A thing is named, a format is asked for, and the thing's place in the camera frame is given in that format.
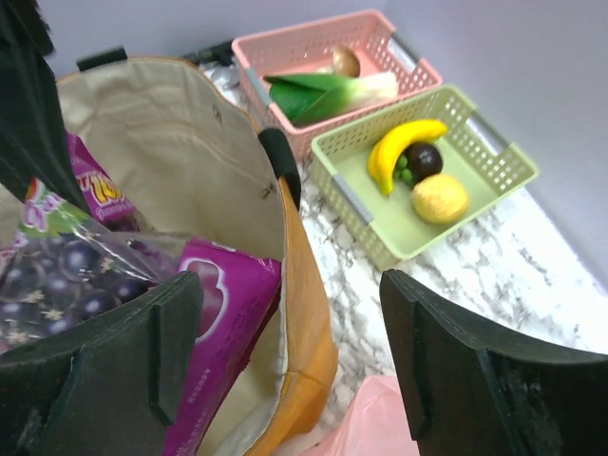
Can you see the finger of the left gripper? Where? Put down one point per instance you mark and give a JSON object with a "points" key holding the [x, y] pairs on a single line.
{"points": [[33, 136]]}

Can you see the yellow banana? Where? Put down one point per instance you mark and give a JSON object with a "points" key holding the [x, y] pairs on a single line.
{"points": [[385, 154]]}

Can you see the brown toy mushroom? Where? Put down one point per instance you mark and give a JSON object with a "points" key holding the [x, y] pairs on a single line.
{"points": [[344, 62]]}

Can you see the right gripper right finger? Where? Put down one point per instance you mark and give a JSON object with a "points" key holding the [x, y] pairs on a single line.
{"points": [[471, 386]]}

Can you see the yellow Trader Joe's tote bag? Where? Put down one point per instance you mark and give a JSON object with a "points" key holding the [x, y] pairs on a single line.
{"points": [[194, 166]]}

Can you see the green leek vegetable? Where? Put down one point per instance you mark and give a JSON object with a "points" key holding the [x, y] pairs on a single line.
{"points": [[311, 98]]}

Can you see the purple grape candy packet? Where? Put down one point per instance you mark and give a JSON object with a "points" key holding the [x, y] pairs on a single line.
{"points": [[67, 266]]}

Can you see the yellow lemon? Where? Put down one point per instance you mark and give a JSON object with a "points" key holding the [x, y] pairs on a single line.
{"points": [[440, 199]]}

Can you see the pink plastic basket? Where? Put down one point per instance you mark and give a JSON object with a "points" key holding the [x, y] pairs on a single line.
{"points": [[309, 47]]}

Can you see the pink plastic grocery bag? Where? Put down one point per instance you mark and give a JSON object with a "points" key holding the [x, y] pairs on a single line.
{"points": [[375, 424]]}

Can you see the dark brown round fruit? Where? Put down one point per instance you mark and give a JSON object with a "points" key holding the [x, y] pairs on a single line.
{"points": [[417, 162]]}

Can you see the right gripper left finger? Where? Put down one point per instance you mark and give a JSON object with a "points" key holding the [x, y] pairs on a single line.
{"points": [[109, 386]]}

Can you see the green plastic basket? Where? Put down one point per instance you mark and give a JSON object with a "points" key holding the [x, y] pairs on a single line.
{"points": [[386, 227]]}

